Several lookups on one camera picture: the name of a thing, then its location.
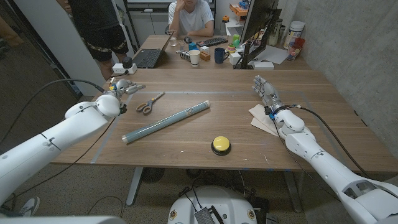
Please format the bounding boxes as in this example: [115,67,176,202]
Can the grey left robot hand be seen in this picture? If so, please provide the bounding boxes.
[107,78,146,100]

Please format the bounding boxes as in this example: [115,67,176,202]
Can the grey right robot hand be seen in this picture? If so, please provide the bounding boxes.
[251,75,285,114]

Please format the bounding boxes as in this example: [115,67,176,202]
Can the grey and yellow scissors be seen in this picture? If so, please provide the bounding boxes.
[136,91,165,115]

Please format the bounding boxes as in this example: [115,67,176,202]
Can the rolled blue-grey map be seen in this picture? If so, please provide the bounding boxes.
[121,100,211,144]

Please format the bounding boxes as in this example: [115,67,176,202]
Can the yellow push button black base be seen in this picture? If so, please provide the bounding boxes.
[211,136,232,157]

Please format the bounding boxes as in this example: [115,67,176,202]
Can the white power strip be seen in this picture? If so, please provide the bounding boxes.
[111,63,138,75]

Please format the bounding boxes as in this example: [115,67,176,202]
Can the beige paper napkin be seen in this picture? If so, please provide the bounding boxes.
[248,103,280,138]

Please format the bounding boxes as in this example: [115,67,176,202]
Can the flat white box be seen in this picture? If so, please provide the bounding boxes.
[252,61,275,70]

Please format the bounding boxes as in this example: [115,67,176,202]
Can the black laptop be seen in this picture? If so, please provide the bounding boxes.
[132,30,175,69]

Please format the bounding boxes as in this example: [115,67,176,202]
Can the white paper sheet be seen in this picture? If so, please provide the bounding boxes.
[248,45,289,65]

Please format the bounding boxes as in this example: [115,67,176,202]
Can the white cube box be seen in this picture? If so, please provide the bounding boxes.
[229,52,243,65]

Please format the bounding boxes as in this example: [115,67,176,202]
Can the dark blue mug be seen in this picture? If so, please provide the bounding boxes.
[214,47,230,65]

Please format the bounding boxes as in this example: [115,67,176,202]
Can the white cylindrical canister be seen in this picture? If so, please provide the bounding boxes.
[283,21,306,50]

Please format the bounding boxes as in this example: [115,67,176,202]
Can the clear drinking glass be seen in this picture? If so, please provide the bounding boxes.
[166,29,177,47]

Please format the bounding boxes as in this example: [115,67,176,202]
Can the standing person black shirt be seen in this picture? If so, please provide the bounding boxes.
[55,0,130,81]

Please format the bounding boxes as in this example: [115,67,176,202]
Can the white paper cup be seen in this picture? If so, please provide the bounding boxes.
[188,49,201,68]

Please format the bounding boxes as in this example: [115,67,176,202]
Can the black keyboard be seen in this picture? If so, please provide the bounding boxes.
[196,36,229,48]

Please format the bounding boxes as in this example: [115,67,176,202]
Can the black monitor on stand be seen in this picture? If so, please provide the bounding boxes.
[233,0,282,70]

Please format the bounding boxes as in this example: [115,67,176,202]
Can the orange tray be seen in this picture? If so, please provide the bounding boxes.
[229,2,249,17]

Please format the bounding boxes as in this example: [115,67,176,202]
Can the seated person white shirt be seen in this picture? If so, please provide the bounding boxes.
[167,0,215,37]

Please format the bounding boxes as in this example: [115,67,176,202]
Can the white table leg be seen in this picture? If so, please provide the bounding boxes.
[283,170,303,213]
[126,167,144,207]

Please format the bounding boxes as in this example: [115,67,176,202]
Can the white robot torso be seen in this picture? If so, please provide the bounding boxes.
[167,185,258,224]

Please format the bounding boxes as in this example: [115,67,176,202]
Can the white sneaker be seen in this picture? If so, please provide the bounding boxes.
[18,196,41,217]

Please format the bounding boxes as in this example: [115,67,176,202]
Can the grey left arm cable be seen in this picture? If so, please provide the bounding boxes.
[0,78,106,147]

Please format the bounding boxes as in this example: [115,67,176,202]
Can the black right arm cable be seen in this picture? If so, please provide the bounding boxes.
[292,105,371,178]

